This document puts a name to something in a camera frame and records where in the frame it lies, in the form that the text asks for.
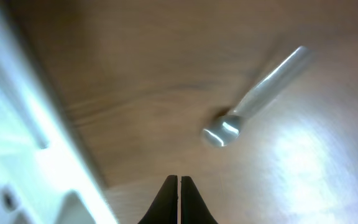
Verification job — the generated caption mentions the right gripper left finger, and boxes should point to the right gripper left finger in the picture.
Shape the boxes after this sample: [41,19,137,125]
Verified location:
[139,175,178,224]

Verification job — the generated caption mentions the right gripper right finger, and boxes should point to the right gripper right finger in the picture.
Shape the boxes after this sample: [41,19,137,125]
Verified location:
[181,176,218,224]

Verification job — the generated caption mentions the white plastic cutlery tray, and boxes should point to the white plastic cutlery tray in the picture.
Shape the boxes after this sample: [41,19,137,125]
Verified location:
[0,2,117,223]

